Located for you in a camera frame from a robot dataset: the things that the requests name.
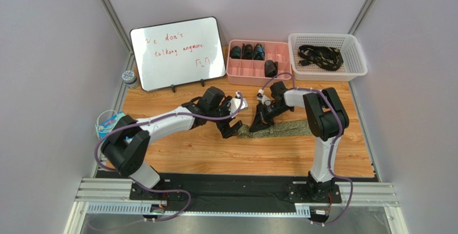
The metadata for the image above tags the green patterned tie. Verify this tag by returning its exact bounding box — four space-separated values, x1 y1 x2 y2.
237 119 313 139

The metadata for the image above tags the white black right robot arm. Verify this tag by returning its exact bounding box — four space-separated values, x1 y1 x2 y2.
249 82 349 195

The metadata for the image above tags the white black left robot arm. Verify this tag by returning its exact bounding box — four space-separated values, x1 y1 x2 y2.
95 87 248 191

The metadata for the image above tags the rolled dark tie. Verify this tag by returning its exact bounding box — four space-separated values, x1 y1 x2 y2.
264 60 278 78
229 46 242 59
241 44 254 60
253 43 265 61

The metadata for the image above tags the pink divided organizer box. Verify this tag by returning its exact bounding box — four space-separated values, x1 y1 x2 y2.
226 40 292 87

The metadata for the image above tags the white plastic basket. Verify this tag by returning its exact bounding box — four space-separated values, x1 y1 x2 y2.
288 33 368 82

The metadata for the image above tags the black camouflage tie in basket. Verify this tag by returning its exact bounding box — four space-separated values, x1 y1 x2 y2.
297 45 344 72

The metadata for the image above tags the small patterned round jar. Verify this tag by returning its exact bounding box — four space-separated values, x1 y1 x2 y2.
121 70 140 89

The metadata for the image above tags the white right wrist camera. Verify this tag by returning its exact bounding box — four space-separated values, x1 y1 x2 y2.
256 89 272 105

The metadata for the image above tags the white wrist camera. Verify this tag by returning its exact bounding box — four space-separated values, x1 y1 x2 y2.
256 89 272 105
229 91 249 118

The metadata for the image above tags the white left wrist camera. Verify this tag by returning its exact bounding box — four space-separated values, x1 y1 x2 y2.
229 91 249 118

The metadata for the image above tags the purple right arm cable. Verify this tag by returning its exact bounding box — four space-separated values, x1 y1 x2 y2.
257 72 355 226

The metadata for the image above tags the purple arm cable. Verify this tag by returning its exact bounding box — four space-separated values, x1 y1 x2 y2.
94 91 246 222
257 72 355 226

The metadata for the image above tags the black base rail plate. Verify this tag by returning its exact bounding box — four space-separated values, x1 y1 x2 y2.
95 170 380 214

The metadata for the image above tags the white whiteboard black frame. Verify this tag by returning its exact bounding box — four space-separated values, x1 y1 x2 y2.
130 17 226 91

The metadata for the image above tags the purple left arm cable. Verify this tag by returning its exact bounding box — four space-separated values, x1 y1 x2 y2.
94 91 246 222

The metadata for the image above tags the white adapter cable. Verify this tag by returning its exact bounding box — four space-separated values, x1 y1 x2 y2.
95 109 119 140

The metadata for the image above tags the aluminium frame rail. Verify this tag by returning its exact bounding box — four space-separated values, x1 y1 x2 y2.
64 178 408 233

